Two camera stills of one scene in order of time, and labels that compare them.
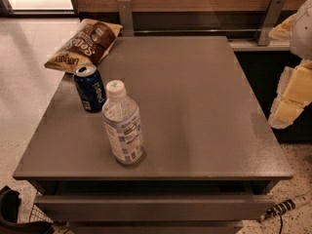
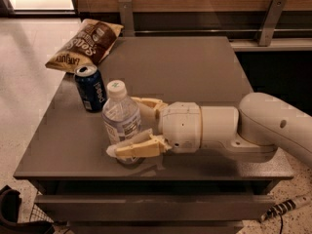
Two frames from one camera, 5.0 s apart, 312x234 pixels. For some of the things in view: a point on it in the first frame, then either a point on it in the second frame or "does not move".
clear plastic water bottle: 122,123 does not move
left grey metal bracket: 126,17 does not move
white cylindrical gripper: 302,29 -> 180,125
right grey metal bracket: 269,21 does not move
